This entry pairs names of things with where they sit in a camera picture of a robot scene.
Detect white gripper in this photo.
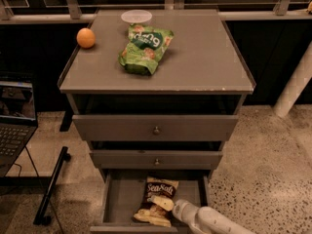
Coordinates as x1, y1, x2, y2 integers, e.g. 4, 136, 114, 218
148, 195, 199, 227

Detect brown sea salt chip bag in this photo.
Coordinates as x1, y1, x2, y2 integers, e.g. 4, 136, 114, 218
134, 176, 179, 227

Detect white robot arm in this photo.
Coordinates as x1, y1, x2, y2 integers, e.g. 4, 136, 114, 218
147, 196, 255, 234

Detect grey open bottom drawer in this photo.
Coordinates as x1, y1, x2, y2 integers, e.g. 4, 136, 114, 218
90, 170, 212, 234

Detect grey middle drawer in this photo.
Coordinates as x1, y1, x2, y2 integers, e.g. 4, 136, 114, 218
90, 150, 222, 170

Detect grey top drawer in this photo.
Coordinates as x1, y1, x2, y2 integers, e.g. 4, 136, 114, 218
73, 115, 238, 141

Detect grey drawer cabinet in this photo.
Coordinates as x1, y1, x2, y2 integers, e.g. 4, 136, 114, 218
57, 9, 256, 234

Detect green chip bag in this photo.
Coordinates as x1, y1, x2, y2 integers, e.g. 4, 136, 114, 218
118, 23, 174, 76

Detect black laptop stand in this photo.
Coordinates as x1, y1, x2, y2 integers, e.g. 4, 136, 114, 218
0, 146, 71, 226

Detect black laptop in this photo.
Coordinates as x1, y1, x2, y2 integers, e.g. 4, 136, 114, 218
0, 72, 38, 177

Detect orange fruit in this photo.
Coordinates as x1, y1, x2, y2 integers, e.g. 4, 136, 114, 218
76, 28, 96, 49

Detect clear plastic bowl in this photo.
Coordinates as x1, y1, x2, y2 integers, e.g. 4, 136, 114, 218
121, 10, 152, 24

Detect metal window railing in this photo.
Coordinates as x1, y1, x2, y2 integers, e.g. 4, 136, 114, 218
0, 0, 312, 23

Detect white diagonal post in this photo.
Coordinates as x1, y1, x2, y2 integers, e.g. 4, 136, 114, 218
273, 49, 312, 118

